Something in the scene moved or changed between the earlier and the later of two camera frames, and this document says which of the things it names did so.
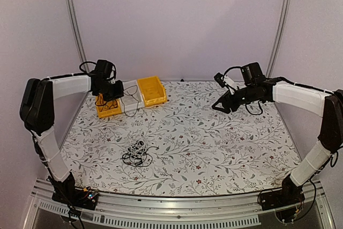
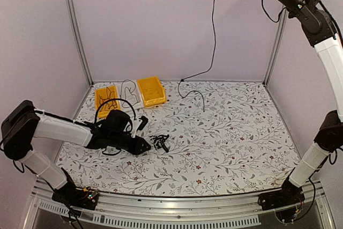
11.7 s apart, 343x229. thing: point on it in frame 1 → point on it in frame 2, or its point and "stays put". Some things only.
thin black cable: x=133 y=96 → x=131 y=92
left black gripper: x=119 y=94 → x=138 y=145
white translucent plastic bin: x=132 y=98 stays put
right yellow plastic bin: x=153 y=90 stays put
